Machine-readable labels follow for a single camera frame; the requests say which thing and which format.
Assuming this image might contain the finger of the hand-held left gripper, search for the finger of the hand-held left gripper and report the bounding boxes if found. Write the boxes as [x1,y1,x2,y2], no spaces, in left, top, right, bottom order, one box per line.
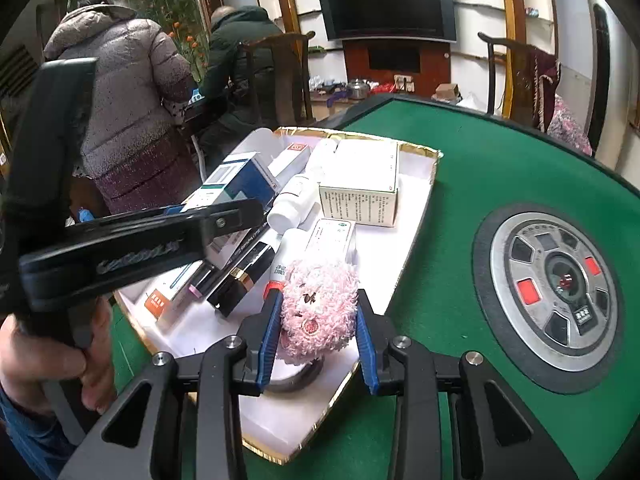
[67,199,264,256]

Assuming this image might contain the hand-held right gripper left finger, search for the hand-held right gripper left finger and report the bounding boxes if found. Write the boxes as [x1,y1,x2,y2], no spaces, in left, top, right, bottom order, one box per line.
[57,290,285,480]

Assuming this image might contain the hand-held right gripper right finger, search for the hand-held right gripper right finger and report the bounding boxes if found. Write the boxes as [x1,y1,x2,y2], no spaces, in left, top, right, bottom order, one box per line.
[355,289,581,480]

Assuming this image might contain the blue white medicine box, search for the blue white medicine box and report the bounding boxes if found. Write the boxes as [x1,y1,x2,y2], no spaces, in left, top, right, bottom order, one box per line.
[180,152,282,268]

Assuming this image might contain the pink fluffy toy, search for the pink fluffy toy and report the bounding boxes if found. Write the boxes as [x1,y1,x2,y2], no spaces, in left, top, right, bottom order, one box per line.
[276,259,362,365]

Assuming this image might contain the white tube red cap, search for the white tube red cap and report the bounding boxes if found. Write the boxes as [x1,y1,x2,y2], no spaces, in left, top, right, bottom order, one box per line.
[265,227,307,308]

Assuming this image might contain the long white box red label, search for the long white box red label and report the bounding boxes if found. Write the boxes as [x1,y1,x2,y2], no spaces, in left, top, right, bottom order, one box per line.
[269,142,314,188]

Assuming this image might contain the gold-rimmed white tray box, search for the gold-rimmed white tray box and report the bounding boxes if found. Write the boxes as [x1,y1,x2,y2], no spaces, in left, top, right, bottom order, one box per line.
[112,126,443,465]

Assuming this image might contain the white orange ointment box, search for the white orange ointment box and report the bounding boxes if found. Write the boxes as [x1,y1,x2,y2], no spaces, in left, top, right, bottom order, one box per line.
[134,255,213,333]

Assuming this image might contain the person's left hand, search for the person's left hand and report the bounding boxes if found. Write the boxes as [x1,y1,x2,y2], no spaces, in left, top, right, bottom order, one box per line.
[0,297,117,413]

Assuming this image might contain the black pen-like stick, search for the black pen-like stick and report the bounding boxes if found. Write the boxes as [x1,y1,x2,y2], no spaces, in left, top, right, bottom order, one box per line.
[190,220,274,300]

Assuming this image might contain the black tape roll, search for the black tape roll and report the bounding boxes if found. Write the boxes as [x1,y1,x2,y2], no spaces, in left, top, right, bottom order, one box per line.
[264,355,327,394]

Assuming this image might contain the black lipstick gold band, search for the black lipstick gold band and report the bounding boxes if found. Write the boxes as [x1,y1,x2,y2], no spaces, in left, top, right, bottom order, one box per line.
[206,241,275,318]

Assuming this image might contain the small white medicine box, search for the small white medicine box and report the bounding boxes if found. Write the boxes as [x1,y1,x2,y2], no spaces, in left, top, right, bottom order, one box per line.
[300,217,357,281]

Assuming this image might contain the large white medicine box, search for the large white medicine box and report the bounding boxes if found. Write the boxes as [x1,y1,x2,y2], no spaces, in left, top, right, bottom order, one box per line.
[318,141,401,228]

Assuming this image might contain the round table control panel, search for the round table control panel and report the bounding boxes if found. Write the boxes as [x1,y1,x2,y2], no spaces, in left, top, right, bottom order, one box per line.
[472,204,626,395]

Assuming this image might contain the wooden chair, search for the wooden chair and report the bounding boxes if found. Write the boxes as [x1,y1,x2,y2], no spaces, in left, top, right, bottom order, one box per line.
[239,31,317,128]
[477,31,562,131]

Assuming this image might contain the metal pot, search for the metal pot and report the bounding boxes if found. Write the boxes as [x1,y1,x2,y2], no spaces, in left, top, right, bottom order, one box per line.
[346,77,372,102]

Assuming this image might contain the small cardboard box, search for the small cardboard box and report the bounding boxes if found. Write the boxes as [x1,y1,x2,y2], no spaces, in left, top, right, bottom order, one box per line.
[434,82,462,104]

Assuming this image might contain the wooden television cabinet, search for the wooden television cabinet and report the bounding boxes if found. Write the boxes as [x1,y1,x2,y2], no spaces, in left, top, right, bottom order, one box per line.
[307,0,456,111]

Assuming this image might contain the black flat television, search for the black flat television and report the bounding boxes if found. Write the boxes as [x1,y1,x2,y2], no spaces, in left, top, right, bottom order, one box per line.
[315,0,458,44]

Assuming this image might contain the white plastic bag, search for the white plastic bag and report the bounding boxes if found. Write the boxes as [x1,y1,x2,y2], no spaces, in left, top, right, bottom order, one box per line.
[457,91,488,111]

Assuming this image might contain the floral cloth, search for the floral cloth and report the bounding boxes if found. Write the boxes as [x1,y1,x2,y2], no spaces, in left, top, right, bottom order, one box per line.
[547,94,594,157]

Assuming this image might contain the maroon cloth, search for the maroon cloth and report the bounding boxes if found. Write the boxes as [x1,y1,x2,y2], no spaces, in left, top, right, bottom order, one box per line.
[529,50,562,128]

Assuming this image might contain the standing air conditioner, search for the standing air conditioner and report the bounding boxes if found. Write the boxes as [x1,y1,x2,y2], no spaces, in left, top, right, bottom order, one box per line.
[585,0,615,153]

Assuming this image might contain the flower wall painting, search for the flower wall painting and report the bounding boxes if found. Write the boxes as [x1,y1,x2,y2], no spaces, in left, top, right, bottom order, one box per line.
[117,0,216,86]

